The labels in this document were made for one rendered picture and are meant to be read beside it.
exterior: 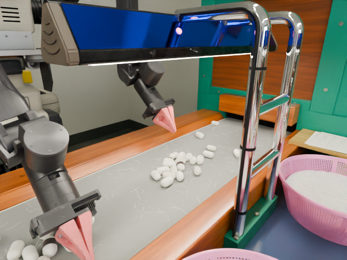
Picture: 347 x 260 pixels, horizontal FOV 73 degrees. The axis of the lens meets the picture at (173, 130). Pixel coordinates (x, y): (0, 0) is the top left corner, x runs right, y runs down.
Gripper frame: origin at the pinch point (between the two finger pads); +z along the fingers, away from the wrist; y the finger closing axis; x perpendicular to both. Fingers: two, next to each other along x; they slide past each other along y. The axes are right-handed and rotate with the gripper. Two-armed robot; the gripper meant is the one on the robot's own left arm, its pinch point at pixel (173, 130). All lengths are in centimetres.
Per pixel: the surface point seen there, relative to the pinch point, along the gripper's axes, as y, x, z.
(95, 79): 81, 140, -139
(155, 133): 2.5, 10.9, -5.1
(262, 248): -10.4, -12.4, 35.1
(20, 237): -44.0, 2.7, 8.0
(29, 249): -44.1, -3.1, 11.5
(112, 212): -29.2, -1.5, 12.8
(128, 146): -10.5, 9.7, -3.5
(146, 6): 123, 57, -153
